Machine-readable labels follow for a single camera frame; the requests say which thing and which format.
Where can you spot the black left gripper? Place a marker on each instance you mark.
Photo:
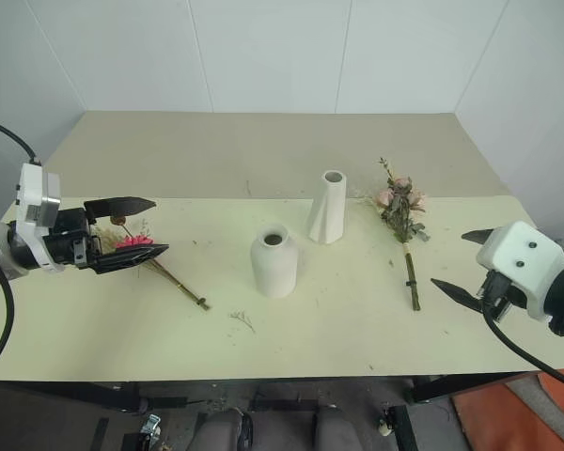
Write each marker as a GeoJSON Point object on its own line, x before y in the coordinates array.
{"type": "Point", "coordinates": [66, 237]}

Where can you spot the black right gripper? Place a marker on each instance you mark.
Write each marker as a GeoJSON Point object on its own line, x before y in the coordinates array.
{"type": "Point", "coordinates": [498, 293]}

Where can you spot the tall twisted white vase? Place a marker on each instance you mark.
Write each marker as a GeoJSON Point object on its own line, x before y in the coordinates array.
{"type": "Point", "coordinates": [328, 211]}

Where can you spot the round white ceramic vase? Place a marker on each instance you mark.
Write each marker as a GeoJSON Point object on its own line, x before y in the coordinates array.
{"type": "Point", "coordinates": [273, 268]}

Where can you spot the red flower bouquet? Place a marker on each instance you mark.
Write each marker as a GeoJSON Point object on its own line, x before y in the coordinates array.
{"type": "Point", "coordinates": [132, 242]}

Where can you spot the pink rose bouquet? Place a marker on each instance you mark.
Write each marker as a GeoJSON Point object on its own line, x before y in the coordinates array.
{"type": "Point", "coordinates": [402, 206]}

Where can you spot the small dried twig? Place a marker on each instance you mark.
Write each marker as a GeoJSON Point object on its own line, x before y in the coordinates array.
{"type": "Point", "coordinates": [244, 321]}

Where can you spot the orange floor mat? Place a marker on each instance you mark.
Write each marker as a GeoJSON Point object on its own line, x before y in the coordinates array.
{"type": "Point", "coordinates": [507, 418]}

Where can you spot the grey foam strip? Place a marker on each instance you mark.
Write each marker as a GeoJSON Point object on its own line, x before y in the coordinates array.
{"type": "Point", "coordinates": [545, 406]}

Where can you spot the small white caster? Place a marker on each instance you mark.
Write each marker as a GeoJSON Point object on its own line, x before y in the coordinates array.
{"type": "Point", "coordinates": [383, 427]}

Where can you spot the pale yellow table mat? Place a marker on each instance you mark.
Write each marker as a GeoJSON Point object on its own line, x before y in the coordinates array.
{"type": "Point", "coordinates": [282, 329]}

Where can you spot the metal caster wheel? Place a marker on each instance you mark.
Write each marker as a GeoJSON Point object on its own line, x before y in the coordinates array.
{"type": "Point", "coordinates": [150, 425]}

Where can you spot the dark grey rounded shape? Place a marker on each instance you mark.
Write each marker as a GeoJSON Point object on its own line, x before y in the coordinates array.
{"type": "Point", "coordinates": [221, 432]}

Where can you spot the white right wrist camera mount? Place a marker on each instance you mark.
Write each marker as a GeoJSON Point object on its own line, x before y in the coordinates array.
{"type": "Point", "coordinates": [521, 256]}

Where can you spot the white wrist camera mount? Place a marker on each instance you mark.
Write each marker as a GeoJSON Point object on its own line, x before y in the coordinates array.
{"type": "Point", "coordinates": [521, 256]}
{"type": "Point", "coordinates": [30, 192]}

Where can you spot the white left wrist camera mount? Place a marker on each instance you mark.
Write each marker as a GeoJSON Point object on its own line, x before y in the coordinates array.
{"type": "Point", "coordinates": [30, 192]}

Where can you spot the black table frame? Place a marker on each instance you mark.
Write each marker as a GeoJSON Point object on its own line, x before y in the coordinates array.
{"type": "Point", "coordinates": [451, 386]}

